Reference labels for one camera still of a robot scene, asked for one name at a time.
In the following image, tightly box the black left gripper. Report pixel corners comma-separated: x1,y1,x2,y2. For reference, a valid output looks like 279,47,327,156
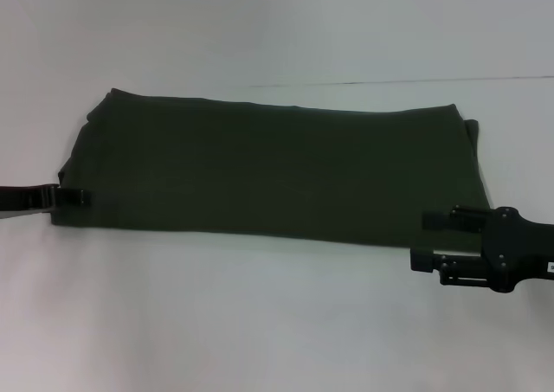
0,183,93,222

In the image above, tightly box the dark green FREE t-shirt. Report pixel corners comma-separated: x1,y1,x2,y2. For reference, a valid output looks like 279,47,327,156
50,87,493,242

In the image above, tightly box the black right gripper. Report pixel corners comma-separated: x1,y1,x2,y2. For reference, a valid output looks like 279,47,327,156
409,203,554,294

